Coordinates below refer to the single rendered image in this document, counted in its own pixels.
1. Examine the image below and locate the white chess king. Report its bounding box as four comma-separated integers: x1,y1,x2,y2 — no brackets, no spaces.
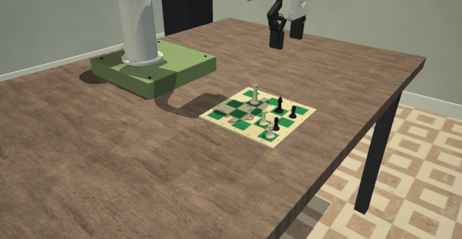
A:
250,81,259,105

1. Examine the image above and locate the white pawn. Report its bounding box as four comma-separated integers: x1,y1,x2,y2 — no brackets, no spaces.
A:
246,107,253,120

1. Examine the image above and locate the green and cream chessboard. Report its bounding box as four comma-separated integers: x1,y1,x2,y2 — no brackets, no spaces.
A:
199,87,317,150

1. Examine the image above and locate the white chess rook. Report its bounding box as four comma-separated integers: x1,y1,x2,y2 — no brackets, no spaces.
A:
265,122,275,139

